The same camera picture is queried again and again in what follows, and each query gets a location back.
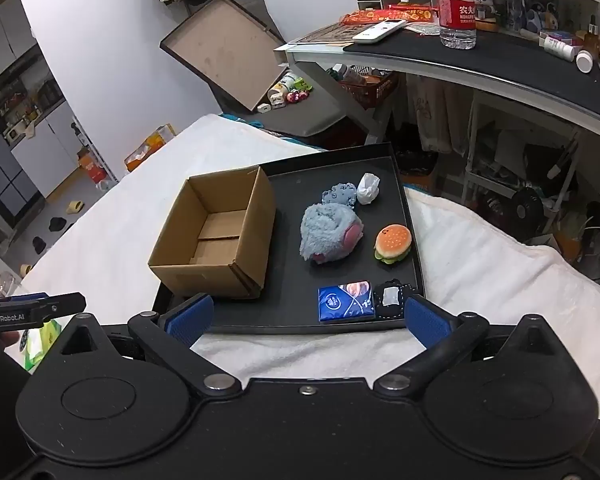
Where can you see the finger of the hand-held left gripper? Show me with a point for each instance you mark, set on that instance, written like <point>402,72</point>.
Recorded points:
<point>62,305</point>

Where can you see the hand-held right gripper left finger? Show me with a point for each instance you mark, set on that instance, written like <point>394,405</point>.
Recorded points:
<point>190,316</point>

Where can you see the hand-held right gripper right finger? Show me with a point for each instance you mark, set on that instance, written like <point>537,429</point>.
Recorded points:
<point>427,322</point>

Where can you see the black felt pouch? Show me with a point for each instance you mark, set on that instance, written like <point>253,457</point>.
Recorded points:
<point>391,299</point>

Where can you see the blue tissue packet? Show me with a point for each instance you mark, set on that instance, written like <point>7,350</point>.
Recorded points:
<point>345,301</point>

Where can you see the burger plush toy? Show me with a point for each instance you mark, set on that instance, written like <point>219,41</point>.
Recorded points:
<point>392,244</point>

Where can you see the brown cardboard box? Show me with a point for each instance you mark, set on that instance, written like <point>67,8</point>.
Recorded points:
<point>215,232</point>

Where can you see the black tray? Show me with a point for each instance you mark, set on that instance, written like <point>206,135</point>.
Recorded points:
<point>290,270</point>

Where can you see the white tissue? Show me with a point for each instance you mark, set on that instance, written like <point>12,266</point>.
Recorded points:
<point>369,189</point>

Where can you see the small blue plush toy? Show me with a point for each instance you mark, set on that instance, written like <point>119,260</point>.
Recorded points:
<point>339,195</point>

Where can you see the green packet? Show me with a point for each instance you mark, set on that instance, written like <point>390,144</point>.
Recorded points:
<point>40,345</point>

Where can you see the black slipper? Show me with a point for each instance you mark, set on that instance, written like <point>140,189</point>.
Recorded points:
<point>57,224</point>

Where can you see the yellow slipper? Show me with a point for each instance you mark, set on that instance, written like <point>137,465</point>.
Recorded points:
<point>75,207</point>

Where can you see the orange carton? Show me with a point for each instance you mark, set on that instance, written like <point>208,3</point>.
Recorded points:
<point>94,166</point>

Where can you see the black fan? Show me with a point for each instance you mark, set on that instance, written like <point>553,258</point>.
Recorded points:
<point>530,212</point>

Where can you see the grey cabinet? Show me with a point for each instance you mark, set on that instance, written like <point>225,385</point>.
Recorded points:
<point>25,150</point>

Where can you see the white rack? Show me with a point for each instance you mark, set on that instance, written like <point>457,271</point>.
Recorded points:
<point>520,180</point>

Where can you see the white t-shirt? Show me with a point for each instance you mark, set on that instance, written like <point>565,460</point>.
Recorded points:
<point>442,115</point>

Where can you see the white charger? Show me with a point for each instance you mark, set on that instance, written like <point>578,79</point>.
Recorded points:
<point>264,109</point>

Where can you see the dark low platform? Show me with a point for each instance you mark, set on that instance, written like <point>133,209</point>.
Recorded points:
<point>310,115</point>

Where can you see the red basket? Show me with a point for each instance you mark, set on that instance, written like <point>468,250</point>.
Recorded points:
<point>370,87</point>

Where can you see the white desk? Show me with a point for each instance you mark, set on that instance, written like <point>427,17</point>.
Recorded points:
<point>480,85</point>

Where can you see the yellow white can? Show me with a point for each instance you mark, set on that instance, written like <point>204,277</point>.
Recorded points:
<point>284,87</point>

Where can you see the black desk mat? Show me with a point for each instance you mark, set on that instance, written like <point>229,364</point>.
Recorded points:
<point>500,57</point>

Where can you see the white remote control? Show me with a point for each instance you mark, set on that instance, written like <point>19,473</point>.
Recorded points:
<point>379,31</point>

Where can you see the white pill bottle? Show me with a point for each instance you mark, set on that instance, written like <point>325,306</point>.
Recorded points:
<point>584,61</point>

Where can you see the white tube bottle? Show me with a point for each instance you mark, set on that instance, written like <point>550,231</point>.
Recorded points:
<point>560,47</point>

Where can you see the red packet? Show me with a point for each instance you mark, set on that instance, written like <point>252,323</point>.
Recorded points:
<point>380,14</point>

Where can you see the clear water bottle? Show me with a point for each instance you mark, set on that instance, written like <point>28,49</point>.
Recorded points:
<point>455,10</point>

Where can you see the panda figurine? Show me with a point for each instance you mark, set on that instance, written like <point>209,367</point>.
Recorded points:
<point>486,2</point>

